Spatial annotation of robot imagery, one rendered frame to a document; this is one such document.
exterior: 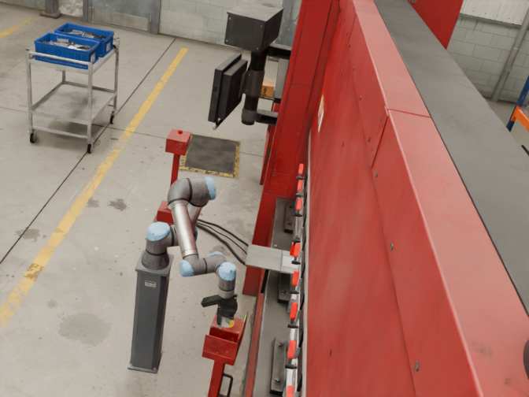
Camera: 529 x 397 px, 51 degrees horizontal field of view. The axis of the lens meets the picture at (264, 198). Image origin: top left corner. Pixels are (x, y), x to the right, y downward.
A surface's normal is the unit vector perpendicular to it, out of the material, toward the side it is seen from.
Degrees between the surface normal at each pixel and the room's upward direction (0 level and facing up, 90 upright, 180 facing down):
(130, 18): 90
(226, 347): 90
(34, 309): 0
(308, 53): 90
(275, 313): 0
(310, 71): 90
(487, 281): 0
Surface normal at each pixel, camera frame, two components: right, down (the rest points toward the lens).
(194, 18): -0.06, 0.50
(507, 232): 0.18, -0.84
